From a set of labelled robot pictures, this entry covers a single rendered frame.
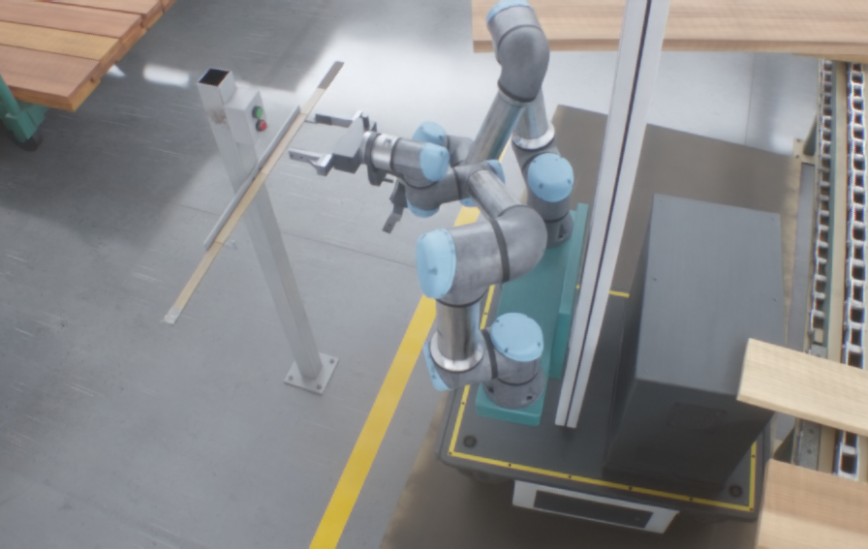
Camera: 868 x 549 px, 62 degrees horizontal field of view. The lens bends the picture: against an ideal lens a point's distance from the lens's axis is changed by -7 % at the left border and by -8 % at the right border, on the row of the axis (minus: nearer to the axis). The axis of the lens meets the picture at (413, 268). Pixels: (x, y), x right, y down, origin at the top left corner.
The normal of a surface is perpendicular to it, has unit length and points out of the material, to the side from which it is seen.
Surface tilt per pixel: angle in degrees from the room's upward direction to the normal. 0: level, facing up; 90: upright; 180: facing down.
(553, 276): 0
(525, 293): 0
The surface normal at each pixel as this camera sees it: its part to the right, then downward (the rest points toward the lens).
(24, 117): 0.93, 0.25
